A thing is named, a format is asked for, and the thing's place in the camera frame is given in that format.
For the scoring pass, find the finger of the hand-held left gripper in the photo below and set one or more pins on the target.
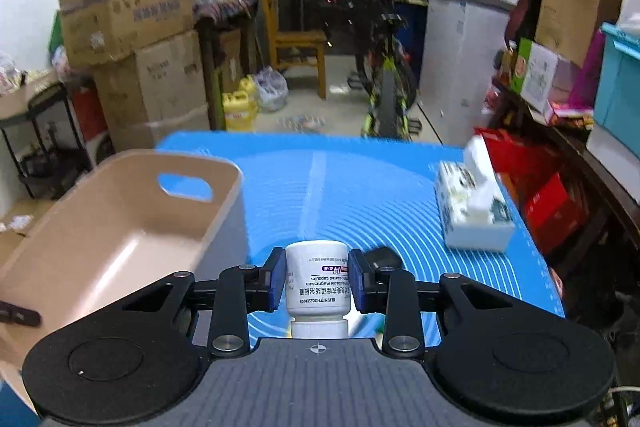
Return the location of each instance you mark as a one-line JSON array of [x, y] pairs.
[[17, 313]]

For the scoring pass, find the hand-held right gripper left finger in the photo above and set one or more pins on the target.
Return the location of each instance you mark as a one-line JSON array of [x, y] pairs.
[[278, 281]]

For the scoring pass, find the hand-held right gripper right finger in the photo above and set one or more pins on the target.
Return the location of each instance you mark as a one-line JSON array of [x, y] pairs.
[[357, 281]]

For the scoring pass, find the white medicine bottle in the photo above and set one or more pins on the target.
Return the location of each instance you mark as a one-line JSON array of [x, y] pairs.
[[316, 277]]

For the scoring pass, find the beige plastic basket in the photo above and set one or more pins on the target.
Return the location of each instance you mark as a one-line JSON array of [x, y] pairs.
[[125, 227]]

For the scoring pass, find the small black cap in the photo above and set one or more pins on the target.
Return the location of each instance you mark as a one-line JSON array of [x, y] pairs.
[[384, 257]]

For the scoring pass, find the white patterned tissue box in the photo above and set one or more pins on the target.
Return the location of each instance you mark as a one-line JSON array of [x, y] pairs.
[[475, 217]]

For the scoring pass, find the black metal rack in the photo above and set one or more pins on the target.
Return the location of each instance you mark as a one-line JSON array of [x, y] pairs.
[[45, 142]]

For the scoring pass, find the yellow plastic jug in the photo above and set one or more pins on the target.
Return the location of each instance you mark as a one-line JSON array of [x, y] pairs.
[[240, 112]]

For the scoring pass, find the clear plastic bag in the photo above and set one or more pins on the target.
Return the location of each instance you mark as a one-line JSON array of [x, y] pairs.
[[271, 89]]

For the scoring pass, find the black and green bicycle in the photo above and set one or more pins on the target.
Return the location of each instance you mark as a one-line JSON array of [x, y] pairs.
[[387, 82]]

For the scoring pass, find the red bag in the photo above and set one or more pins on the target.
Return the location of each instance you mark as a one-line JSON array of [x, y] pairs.
[[530, 177]]

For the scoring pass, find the red and white container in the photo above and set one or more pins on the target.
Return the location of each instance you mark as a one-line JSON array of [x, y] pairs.
[[89, 112]]

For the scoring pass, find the large taped cardboard box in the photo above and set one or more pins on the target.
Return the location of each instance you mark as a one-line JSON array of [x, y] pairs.
[[160, 92]]

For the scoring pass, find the white chest freezer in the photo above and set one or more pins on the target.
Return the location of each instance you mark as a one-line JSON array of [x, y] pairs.
[[460, 62]]

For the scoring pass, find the wooden chair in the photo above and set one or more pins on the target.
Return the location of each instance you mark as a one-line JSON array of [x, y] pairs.
[[295, 39]]

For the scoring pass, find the dark wooden side table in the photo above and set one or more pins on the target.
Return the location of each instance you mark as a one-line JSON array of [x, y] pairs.
[[595, 167]]

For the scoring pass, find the white and green box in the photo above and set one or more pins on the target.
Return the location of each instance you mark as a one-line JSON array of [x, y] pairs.
[[537, 77]]

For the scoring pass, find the green bag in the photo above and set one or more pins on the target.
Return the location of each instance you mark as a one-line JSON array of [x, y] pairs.
[[54, 37]]

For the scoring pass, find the pink box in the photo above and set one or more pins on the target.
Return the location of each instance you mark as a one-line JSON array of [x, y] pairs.
[[570, 97]]

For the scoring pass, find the open printed cardboard box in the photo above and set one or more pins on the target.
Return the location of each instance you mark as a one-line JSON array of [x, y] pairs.
[[125, 22]]

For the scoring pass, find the teal storage bin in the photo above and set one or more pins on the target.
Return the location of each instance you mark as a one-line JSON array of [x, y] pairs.
[[617, 82]]

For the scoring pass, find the brown paper bag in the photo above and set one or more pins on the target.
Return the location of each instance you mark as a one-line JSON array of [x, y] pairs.
[[575, 2]]

